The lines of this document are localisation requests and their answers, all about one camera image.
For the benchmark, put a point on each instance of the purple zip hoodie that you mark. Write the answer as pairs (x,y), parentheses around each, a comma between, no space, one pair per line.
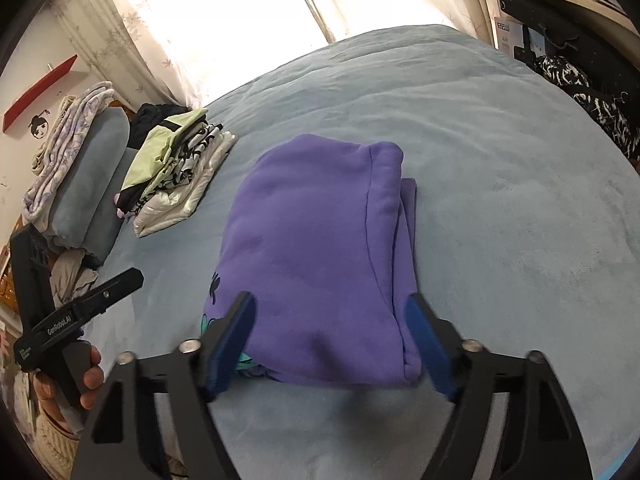
(310,240)

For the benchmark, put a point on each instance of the person's left forearm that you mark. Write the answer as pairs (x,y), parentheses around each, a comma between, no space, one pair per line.
(50,440)

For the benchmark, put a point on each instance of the beige crumpled cloth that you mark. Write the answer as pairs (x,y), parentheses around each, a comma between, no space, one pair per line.
(70,275)

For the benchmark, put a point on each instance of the black garment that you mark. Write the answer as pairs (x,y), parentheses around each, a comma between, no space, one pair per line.
(155,117)

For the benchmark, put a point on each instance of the black-white patterned cloth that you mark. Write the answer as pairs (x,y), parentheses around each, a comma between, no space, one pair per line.
(595,100)

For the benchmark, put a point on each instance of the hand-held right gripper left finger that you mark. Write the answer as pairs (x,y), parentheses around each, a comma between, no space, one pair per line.
(235,345)

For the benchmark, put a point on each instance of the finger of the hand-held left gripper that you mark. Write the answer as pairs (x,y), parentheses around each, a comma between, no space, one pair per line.
(110,290)

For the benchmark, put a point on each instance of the person's left hand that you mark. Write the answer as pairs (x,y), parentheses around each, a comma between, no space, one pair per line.
(92,375)

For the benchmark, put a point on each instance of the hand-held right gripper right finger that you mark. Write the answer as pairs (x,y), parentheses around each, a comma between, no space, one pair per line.
(430,345)

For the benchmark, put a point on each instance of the pink plush toy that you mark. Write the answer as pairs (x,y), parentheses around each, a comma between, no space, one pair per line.
(119,205)

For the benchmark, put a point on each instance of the cartoon wall sticker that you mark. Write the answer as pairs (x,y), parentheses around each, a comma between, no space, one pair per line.
(39,127)

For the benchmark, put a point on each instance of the grey pillow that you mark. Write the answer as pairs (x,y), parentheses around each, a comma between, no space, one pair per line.
(90,170)

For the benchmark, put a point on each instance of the folded silver padded jacket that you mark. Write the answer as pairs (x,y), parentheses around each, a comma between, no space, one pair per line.
(170,210)

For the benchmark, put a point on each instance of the white cardboard box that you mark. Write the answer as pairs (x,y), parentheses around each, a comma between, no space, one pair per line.
(507,35)

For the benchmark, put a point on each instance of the black bag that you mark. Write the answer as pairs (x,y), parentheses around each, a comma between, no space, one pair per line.
(565,25)

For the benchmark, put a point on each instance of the folded light green garment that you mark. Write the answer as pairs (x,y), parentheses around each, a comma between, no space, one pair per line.
(155,150)

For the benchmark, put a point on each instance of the red wall shelf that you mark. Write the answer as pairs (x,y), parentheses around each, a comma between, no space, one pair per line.
(35,92)

